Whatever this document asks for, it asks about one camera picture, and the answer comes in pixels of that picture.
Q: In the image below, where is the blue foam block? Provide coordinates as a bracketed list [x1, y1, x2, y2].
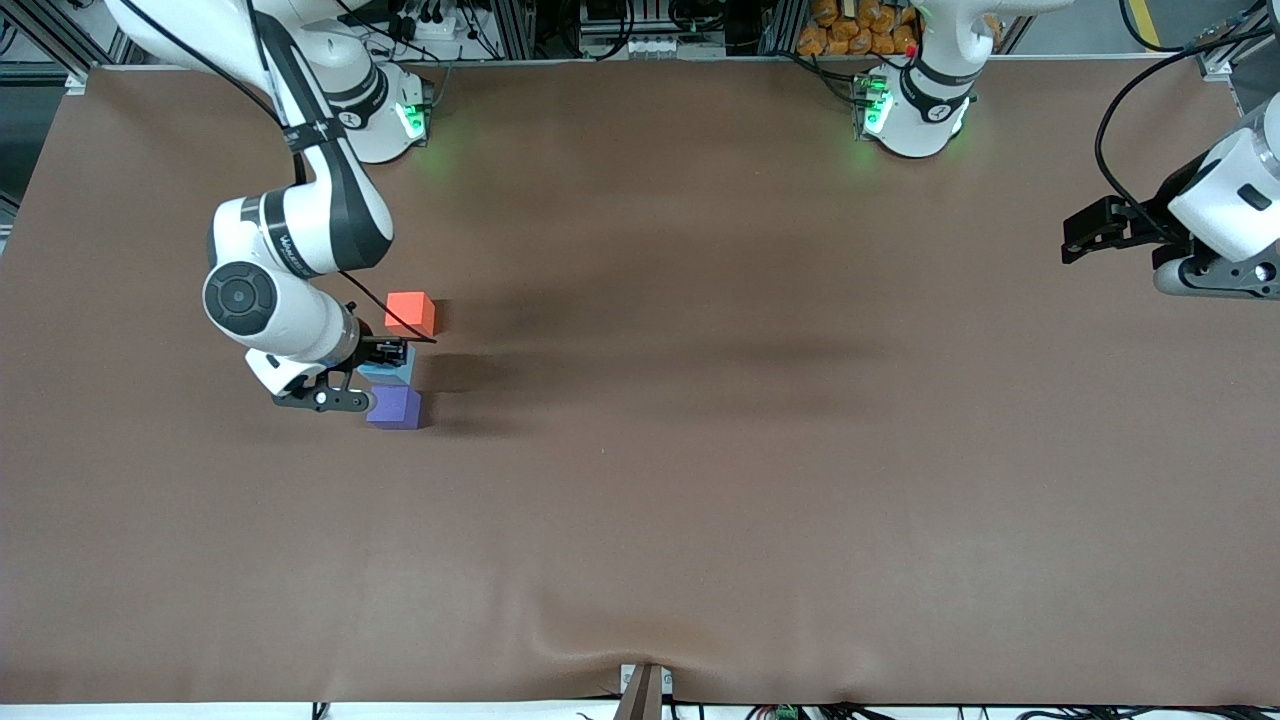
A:
[357, 345, 417, 387]

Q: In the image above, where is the orange foam block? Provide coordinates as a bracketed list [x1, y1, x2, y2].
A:
[384, 291, 438, 341]

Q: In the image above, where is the purple foam block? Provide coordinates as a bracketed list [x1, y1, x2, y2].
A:
[365, 386, 423, 431]

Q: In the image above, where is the grey base connector box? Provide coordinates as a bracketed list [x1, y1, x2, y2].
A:
[852, 72, 889, 139]

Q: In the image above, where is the orange bag pile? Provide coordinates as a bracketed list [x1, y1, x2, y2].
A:
[797, 0, 921, 58]

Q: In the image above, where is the white power strip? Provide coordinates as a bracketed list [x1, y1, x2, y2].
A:
[385, 8, 481, 43]

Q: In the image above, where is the brown table cover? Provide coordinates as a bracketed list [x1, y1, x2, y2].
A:
[0, 55, 1280, 706]

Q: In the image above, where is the white terminal strip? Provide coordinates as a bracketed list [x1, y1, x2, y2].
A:
[578, 35, 691, 61]

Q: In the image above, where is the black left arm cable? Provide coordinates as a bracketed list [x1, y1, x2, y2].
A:
[1094, 25, 1280, 246]

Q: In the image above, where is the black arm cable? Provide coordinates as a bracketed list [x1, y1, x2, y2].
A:
[140, 0, 438, 346]
[1094, 25, 1280, 246]

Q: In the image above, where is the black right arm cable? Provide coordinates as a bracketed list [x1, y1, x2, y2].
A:
[140, 0, 438, 346]

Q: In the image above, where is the aluminium frame post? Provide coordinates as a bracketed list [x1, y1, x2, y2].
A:
[760, 0, 803, 57]
[495, 0, 537, 59]

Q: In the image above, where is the brown mounting post with bracket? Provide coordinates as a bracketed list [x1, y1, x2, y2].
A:
[618, 662, 674, 720]

